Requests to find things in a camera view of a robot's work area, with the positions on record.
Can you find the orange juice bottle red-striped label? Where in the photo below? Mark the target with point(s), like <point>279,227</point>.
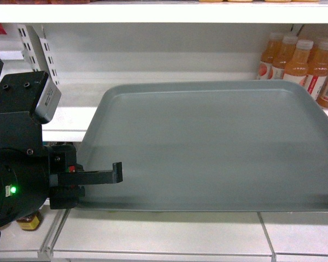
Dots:
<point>317,71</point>

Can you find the white slotted shelf upright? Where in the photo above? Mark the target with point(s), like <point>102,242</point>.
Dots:
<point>37,52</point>

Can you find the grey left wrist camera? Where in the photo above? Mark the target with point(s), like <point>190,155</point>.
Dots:
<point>47,102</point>

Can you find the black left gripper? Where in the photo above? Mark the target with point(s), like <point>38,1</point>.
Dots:
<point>25,180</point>

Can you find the orange juice bottle peach label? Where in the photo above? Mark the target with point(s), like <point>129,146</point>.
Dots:
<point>267,57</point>

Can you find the white upper shelf board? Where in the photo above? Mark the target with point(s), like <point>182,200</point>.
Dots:
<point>166,12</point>

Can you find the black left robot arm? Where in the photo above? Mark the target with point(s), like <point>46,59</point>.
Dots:
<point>19,130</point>

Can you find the grey rectangular serving tray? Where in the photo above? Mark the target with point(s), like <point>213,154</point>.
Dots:
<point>209,146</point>

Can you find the orange juice bottle C100 label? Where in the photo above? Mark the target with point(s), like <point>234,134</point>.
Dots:
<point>296,69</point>

